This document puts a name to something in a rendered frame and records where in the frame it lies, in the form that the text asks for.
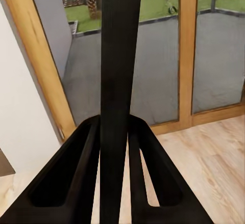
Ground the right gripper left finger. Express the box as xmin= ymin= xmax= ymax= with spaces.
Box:
xmin=0 ymin=115 xmax=101 ymax=224

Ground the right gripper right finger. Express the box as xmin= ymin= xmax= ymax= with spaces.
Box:
xmin=128 ymin=114 xmax=214 ymax=224

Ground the poster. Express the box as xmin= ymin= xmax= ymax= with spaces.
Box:
xmin=100 ymin=0 xmax=141 ymax=224

